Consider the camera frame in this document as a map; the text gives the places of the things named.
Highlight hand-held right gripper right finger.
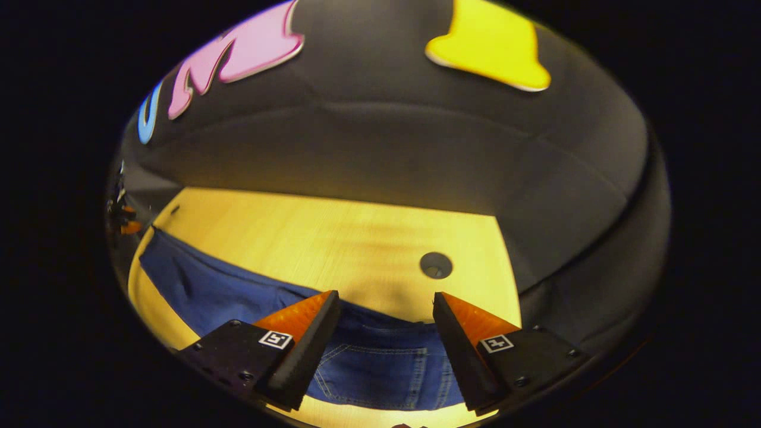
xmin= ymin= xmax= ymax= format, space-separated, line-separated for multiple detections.
xmin=432 ymin=291 xmax=589 ymax=417

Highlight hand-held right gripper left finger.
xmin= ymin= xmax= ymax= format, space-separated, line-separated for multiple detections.
xmin=177 ymin=290 xmax=342 ymax=412

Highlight blue denim jeans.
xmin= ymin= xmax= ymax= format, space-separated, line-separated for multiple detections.
xmin=139 ymin=226 xmax=467 ymax=412

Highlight black backdrop cloth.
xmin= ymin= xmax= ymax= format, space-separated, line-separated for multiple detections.
xmin=110 ymin=0 xmax=672 ymax=357

